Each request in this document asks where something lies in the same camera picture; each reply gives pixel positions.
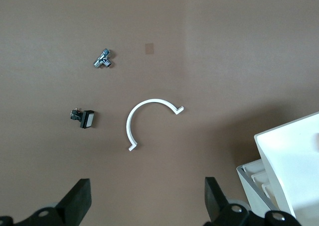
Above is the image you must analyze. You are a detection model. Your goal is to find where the chrome metal valve fitting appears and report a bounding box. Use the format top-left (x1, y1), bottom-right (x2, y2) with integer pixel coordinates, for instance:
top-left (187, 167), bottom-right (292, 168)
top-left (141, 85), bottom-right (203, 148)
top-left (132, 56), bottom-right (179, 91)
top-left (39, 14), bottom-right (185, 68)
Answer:
top-left (93, 48), bottom-right (115, 69)

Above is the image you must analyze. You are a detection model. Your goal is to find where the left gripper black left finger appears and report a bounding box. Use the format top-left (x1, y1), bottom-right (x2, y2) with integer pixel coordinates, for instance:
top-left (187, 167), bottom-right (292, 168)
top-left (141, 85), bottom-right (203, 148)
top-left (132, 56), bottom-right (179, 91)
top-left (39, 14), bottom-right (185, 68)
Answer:
top-left (0, 178), bottom-right (92, 226)

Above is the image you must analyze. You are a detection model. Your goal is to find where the black switch white square face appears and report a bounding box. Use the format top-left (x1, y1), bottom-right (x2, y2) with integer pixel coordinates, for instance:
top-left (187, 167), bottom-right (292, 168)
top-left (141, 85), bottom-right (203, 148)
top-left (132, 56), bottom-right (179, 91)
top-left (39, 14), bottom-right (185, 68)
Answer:
top-left (69, 107), bottom-right (96, 130)

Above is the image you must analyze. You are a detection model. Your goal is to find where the white semicircular plastic clamp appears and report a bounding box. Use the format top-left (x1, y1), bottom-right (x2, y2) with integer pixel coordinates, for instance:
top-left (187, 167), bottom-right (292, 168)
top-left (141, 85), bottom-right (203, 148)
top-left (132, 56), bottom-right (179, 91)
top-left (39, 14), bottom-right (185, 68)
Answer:
top-left (125, 98), bottom-right (185, 152)

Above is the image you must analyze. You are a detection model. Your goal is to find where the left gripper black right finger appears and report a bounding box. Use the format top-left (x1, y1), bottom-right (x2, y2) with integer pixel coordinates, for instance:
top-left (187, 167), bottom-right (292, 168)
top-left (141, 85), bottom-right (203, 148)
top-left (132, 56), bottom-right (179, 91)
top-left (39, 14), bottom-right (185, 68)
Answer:
top-left (204, 176), bottom-right (304, 226)

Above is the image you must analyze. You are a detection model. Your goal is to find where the white plastic drawer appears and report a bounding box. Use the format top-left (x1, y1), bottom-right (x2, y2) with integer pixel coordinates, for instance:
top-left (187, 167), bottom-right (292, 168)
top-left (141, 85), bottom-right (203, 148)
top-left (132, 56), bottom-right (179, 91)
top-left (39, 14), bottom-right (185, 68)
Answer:
top-left (261, 182), bottom-right (275, 196)
top-left (251, 171), bottom-right (270, 184)
top-left (242, 161), bottom-right (265, 173)
top-left (253, 112), bottom-right (319, 226)

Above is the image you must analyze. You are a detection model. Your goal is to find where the white drawer cabinet shell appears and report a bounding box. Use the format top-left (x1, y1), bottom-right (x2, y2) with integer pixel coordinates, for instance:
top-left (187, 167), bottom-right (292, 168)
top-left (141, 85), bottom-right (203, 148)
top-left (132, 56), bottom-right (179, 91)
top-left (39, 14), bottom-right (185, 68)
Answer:
top-left (236, 160), bottom-right (300, 226)

